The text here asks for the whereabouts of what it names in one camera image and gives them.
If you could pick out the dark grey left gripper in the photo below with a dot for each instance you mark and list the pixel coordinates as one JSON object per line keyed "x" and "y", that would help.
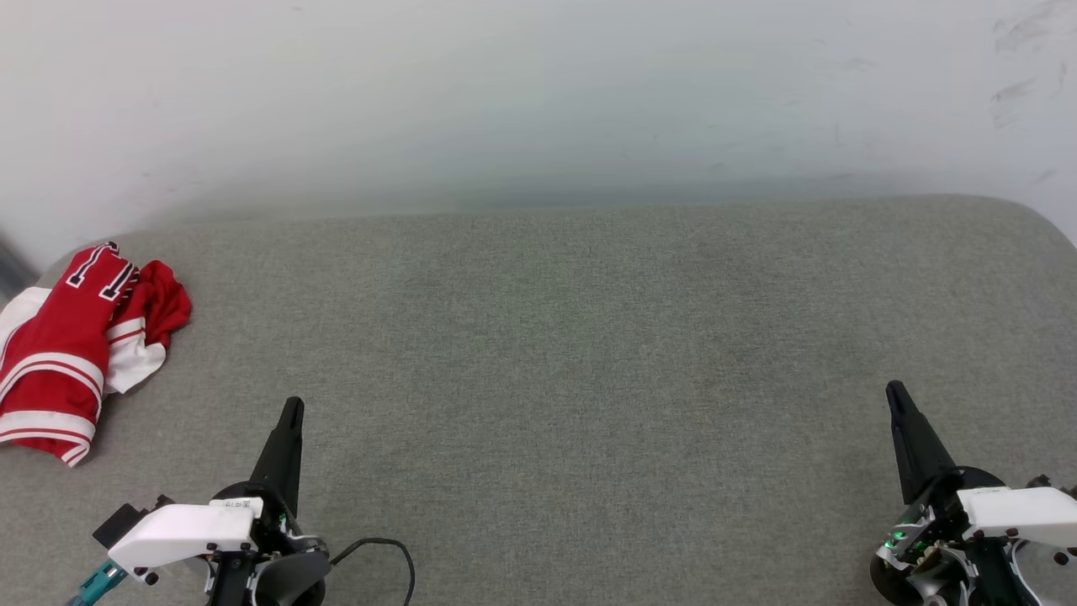
{"x": 290, "y": 572}

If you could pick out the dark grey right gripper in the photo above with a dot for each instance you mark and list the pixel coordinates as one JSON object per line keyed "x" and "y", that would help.
{"x": 930, "y": 547}

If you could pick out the red and white jersey shirt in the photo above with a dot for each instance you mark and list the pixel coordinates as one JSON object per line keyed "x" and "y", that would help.
{"x": 59, "y": 362}

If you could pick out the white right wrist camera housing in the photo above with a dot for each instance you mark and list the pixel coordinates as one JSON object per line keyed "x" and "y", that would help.
{"x": 1022, "y": 513}

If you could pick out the grey fabric sofa seat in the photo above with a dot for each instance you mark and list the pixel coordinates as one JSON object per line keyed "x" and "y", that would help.
{"x": 572, "y": 370}

